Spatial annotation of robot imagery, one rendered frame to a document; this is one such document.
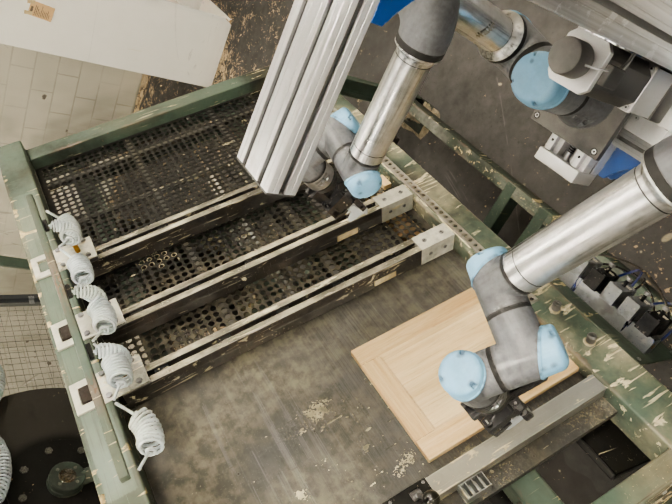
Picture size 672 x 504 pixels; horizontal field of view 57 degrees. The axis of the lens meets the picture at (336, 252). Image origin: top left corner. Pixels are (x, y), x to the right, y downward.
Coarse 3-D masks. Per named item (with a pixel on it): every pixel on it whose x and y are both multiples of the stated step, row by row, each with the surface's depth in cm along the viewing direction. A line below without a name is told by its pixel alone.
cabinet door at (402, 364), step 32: (416, 320) 177; (448, 320) 177; (480, 320) 176; (352, 352) 171; (384, 352) 171; (416, 352) 170; (448, 352) 170; (384, 384) 164; (416, 384) 164; (544, 384) 161; (416, 416) 157; (448, 416) 157; (448, 448) 151
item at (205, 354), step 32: (384, 256) 188; (416, 256) 190; (320, 288) 182; (352, 288) 183; (256, 320) 176; (288, 320) 177; (96, 352) 151; (128, 352) 157; (192, 352) 170; (224, 352) 171; (160, 384) 166
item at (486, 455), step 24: (576, 384) 158; (600, 384) 157; (552, 408) 154; (576, 408) 154; (504, 432) 150; (528, 432) 150; (480, 456) 146; (504, 456) 148; (432, 480) 143; (456, 480) 143
